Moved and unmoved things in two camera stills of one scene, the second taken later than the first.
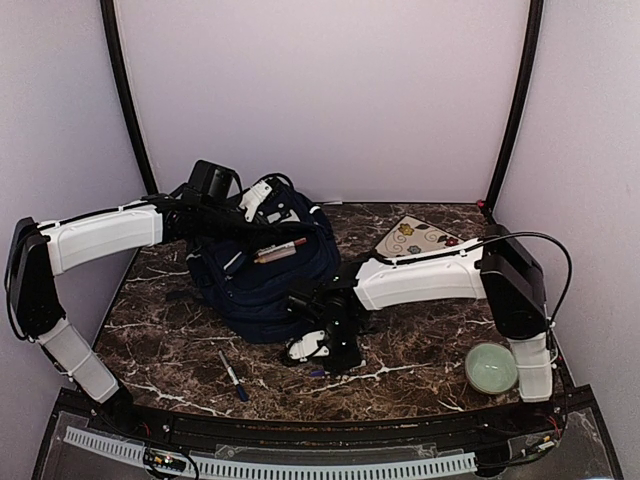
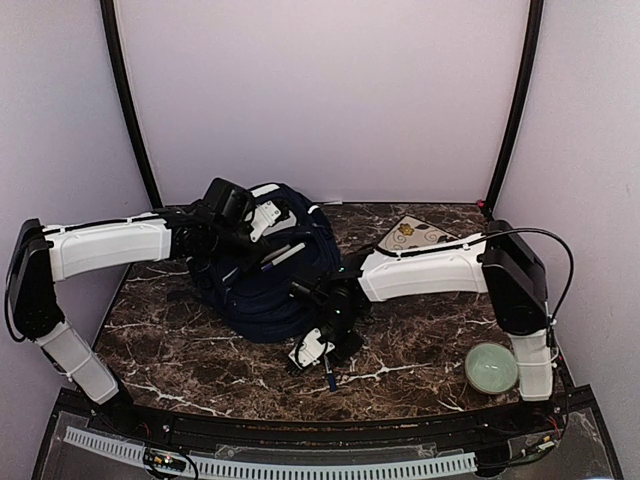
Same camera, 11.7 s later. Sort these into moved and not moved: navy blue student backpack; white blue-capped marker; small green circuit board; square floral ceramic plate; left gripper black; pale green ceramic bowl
Moved: white blue-capped marker; left gripper black
Not moved: small green circuit board; navy blue student backpack; square floral ceramic plate; pale green ceramic bowl
